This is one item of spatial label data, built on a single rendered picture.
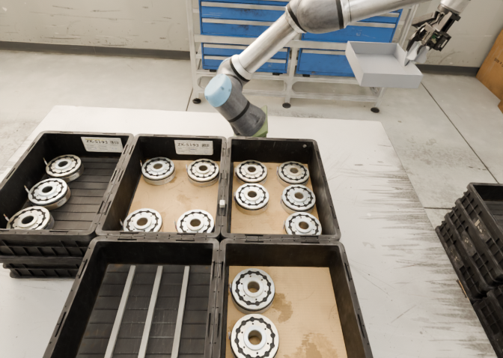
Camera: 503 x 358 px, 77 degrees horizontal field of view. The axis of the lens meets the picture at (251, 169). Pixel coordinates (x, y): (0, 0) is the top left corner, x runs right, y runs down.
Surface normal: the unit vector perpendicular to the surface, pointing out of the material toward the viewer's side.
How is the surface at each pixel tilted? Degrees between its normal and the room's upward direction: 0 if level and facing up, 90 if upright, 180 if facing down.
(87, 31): 90
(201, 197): 0
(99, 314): 0
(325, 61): 90
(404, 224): 0
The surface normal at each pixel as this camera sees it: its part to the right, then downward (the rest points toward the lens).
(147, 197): 0.05, -0.73
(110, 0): -0.01, 0.69
